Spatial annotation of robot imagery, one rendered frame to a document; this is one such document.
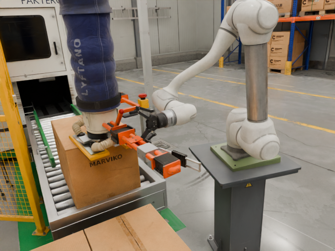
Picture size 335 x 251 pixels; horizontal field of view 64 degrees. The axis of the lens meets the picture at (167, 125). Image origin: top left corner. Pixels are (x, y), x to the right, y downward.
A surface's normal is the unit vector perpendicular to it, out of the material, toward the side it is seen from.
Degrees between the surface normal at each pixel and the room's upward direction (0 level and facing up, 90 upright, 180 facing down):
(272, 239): 0
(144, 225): 0
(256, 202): 90
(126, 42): 88
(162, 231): 0
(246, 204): 90
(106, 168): 90
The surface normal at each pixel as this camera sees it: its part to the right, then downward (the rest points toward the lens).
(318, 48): -0.81, 0.25
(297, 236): -0.06, -0.94
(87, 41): 0.21, 0.15
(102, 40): 0.70, 0.01
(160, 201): 0.50, 0.27
